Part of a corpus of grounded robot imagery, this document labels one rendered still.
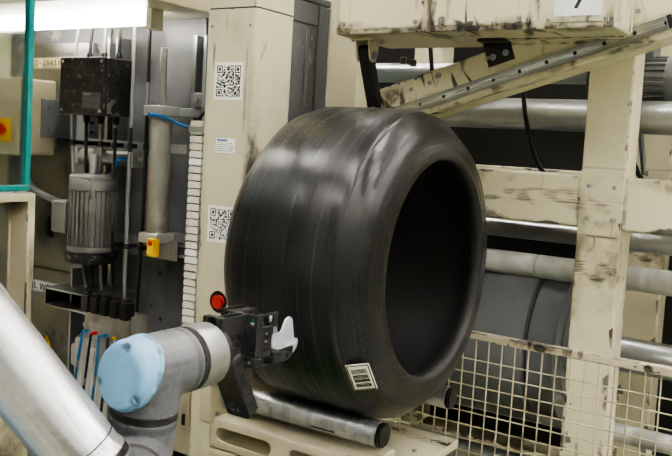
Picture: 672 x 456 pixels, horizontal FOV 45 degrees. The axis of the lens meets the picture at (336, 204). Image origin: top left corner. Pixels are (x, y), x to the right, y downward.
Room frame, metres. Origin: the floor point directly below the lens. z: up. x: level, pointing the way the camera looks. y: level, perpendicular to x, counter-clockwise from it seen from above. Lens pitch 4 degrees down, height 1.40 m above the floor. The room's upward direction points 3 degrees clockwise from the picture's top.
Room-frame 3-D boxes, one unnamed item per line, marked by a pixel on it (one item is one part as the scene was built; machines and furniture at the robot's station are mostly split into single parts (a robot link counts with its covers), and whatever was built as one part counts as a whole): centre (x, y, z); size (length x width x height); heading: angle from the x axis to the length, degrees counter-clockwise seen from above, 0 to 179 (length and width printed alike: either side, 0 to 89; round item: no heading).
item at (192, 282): (1.73, 0.28, 1.19); 0.05 x 0.04 x 0.48; 148
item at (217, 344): (1.13, 0.18, 1.09); 0.10 x 0.05 x 0.09; 57
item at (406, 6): (1.77, -0.30, 1.71); 0.61 x 0.25 x 0.15; 58
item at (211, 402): (1.69, 0.12, 0.90); 0.40 x 0.03 x 0.10; 148
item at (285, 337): (1.28, 0.07, 1.09); 0.09 x 0.03 x 0.06; 147
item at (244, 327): (1.20, 0.14, 1.10); 0.12 x 0.08 x 0.09; 147
